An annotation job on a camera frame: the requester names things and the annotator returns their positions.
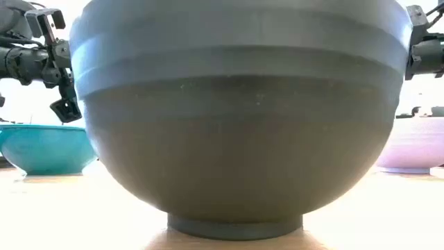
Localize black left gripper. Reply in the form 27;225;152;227
24;8;83;124

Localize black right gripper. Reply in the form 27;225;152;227
404;4;430;81

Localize teal plastic bowl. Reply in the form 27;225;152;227
0;124;98;176

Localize purple plastic bowl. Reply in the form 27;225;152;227
375;116;444;175

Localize large dark grey ribbed bowl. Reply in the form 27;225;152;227
68;0;414;241

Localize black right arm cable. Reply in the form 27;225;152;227
425;1;444;31

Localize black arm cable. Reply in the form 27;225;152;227
425;1;444;31
0;34;48;49

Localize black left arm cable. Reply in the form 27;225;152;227
0;34;48;49

